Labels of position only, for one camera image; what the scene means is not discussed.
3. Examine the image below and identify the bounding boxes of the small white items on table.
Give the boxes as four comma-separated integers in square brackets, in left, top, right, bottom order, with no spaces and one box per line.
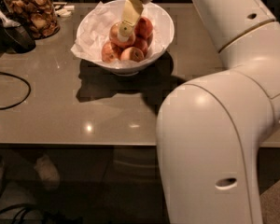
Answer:
[54,4,75,18]

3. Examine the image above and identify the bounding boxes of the glass jar of dried chips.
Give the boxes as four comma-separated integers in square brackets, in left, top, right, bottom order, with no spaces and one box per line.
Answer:
[4,0,60,39]

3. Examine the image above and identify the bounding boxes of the white ceramic bowl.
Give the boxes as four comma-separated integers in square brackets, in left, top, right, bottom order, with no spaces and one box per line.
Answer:
[76,0,175,77]

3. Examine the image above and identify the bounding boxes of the red apple back right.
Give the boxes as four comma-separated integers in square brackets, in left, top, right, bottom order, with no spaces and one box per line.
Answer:
[134,17,153,39]

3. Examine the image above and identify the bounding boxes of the red apple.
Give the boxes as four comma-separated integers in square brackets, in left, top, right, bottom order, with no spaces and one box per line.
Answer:
[134,17,153,39]
[133,36,148,55]

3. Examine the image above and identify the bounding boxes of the black cables on floor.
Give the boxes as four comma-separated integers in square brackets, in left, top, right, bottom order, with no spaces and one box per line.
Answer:
[0,203,41,224]

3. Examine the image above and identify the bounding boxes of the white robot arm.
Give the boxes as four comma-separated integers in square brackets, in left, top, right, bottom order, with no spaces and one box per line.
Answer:
[157,0,280,224]

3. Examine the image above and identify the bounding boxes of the black round appliance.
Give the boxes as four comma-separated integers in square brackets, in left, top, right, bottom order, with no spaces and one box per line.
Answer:
[0,0,35,53]

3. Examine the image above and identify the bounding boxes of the apple front centre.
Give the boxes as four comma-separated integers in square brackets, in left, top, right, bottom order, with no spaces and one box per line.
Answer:
[120,47,145,63]

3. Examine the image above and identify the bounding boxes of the yellow-red apple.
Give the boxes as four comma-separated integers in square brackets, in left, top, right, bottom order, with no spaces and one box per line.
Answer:
[109,22,135,49]

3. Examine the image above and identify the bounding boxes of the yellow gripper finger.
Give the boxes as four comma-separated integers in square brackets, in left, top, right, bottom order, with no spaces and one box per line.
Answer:
[118,0,144,42]

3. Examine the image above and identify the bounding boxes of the white crumpled paper liner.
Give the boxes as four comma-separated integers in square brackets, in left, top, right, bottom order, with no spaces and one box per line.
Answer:
[70,1,166,68]

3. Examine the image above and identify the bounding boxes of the red apple middle right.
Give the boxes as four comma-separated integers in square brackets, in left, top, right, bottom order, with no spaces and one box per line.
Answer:
[133,36,148,55]

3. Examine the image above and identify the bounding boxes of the white shoe right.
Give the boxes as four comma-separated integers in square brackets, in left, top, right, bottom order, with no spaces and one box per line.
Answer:
[35,155,61,190]

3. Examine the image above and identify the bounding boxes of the apple front left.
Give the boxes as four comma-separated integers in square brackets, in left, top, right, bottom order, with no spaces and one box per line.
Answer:
[101,41,122,63]

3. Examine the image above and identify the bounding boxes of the black cable on table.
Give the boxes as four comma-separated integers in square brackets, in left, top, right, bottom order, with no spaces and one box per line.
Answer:
[0,70,33,111]

